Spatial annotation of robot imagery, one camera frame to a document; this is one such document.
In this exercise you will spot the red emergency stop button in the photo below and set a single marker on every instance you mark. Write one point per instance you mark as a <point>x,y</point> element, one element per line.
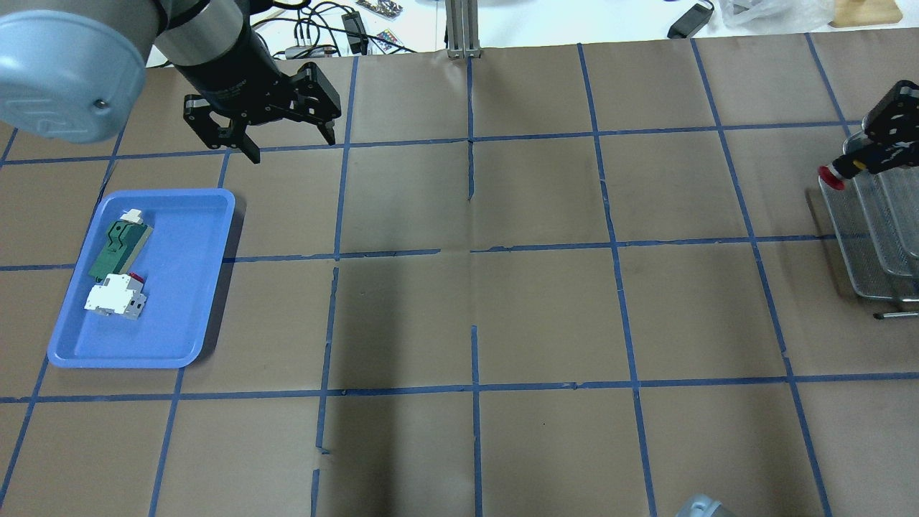
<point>840,172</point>

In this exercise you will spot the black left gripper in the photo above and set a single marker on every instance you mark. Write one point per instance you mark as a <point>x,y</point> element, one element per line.
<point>228,80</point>

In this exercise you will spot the aluminium frame post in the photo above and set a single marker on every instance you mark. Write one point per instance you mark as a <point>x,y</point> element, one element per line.
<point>462,29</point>

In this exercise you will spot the black power adapter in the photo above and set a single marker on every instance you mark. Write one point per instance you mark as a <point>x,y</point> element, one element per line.
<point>692,21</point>

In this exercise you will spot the white red circuit breaker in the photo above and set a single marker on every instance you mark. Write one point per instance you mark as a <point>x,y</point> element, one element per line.
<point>117,294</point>

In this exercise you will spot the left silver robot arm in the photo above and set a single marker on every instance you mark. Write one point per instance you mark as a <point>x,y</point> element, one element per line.
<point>73,70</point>

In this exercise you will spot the wire mesh shelf basket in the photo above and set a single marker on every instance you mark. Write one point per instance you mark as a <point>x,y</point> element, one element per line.
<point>874,218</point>

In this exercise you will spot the clear plastic bag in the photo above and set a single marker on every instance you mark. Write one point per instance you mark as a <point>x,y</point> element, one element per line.
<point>776,16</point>

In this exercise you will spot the wooden board stand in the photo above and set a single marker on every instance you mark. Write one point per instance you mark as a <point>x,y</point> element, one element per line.
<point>865,14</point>

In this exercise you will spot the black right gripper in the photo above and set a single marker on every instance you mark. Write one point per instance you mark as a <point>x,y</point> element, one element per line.
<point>887,123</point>

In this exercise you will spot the green terminal block module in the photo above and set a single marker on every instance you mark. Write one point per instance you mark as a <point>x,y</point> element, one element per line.
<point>123,241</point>

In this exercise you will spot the blue plastic tray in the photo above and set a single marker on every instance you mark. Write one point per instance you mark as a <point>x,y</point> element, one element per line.
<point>180,264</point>

